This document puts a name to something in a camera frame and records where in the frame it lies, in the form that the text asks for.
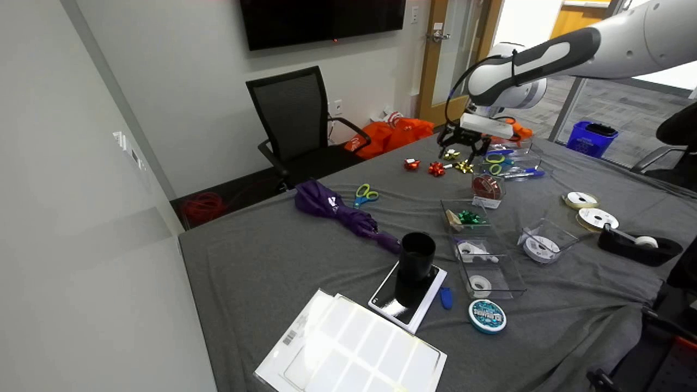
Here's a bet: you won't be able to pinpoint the black mesh office chair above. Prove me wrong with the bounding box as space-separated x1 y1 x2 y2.
246 66 373 190

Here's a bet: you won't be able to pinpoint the small red bow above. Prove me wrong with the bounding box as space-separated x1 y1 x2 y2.
402 157 421 172

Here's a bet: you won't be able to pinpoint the green ribbon bow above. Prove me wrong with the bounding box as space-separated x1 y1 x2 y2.
456 210 486 226

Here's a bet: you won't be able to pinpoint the blue recycling bin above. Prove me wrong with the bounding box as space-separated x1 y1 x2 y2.
567 123 618 157

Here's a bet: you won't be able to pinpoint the grey table cloth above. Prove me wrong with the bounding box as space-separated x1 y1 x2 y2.
181 139 697 392

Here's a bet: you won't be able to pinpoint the white label sheets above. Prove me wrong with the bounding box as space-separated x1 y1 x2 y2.
254 291 446 392

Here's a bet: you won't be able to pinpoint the blue flash drive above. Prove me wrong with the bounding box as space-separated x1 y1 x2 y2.
438 287 453 309

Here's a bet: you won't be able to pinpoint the wooden glass door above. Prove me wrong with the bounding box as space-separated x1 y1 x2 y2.
417 0 504 125

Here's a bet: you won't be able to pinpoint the blue purple ribbon pile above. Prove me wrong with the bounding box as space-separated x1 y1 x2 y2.
484 145 544 181

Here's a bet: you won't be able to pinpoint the black wall television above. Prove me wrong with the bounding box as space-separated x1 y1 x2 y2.
239 0 406 51

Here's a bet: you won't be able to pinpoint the red cable coil on floor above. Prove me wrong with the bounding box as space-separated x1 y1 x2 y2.
181 192 230 226

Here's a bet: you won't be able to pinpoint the round blue white tin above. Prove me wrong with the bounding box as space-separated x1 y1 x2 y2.
469 299 508 334

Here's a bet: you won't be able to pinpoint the white tape roll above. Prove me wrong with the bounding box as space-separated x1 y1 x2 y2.
563 192 600 210
578 207 618 232

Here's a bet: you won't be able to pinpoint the red ribbon bow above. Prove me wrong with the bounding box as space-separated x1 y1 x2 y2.
428 162 444 176

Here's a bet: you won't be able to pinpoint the orange plastic bags on floor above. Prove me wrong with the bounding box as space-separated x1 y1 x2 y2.
345 119 435 160

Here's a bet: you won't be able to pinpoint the white tape roll far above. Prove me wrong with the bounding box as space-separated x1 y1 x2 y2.
563 192 600 210

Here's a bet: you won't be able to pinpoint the person in dark clothes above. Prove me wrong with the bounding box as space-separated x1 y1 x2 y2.
658 102 697 190

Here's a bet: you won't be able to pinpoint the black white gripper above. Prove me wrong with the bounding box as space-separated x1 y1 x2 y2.
438 113 512 162

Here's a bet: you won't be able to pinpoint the orange ribbon pile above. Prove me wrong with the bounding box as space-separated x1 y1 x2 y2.
505 119 533 143

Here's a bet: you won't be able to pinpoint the dark red bow in box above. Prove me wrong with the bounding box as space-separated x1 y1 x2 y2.
470 176 504 210

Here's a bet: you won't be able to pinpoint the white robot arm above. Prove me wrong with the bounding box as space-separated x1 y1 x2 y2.
438 0 697 156

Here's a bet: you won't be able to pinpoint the yellow green ribbon curls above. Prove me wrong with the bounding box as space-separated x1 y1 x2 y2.
442 149 474 175

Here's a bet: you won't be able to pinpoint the blue green scissors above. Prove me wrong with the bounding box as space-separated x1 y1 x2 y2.
352 183 379 207

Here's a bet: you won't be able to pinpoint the black tape dispenser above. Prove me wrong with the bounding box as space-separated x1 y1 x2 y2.
596 232 682 266

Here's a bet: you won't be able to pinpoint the black cup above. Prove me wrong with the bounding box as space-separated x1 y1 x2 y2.
397 232 435 307

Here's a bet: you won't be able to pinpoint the dark chair at right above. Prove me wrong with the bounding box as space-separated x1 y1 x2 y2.
585 239 697 392

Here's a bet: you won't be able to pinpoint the white tape roll near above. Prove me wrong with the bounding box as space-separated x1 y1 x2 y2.
578 207 618 232

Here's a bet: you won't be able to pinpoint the clear compartment case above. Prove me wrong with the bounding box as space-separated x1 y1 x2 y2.
440 200 527 300

